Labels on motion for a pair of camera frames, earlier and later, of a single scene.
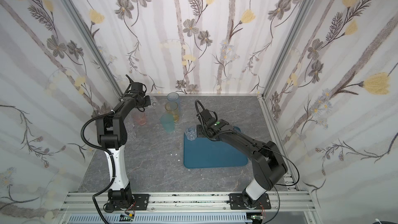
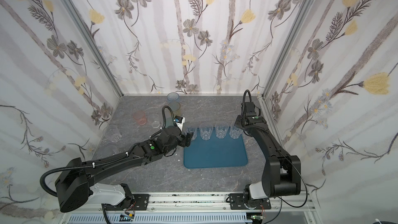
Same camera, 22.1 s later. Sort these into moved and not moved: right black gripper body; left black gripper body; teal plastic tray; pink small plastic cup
Moved: left black gripper body; right black gripper body
Not moved: teal plastic tray; pink small plastic cup
